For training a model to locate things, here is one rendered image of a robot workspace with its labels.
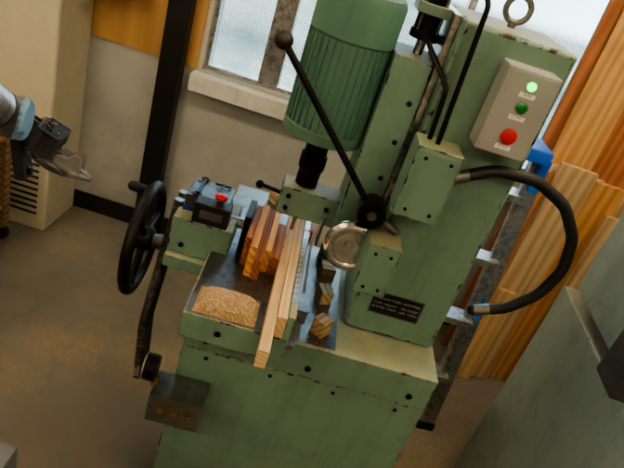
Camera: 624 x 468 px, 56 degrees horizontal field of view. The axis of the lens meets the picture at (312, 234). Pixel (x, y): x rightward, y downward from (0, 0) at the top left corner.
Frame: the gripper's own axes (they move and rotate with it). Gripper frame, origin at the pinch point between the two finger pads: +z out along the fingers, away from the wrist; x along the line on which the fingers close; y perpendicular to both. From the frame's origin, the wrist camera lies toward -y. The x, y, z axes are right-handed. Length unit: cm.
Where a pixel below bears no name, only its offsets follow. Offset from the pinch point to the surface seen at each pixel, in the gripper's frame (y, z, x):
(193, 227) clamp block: 12.6, 26.2, -12.0
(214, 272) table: 10.7, 34.9, -19.7
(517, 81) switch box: 78, 56, -19
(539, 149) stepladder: 64, 103, 56
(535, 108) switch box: 76, 62, -19
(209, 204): 19.2, 26.1, -11.6
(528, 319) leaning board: 4, 174, 92
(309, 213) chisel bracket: 28, 46, -4
